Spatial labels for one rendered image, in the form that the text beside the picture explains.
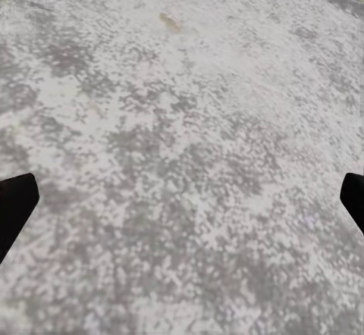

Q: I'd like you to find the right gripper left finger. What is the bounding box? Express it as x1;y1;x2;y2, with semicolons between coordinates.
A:
0;173;39;264

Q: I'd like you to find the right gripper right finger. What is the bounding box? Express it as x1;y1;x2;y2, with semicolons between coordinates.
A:
340;172;364;234

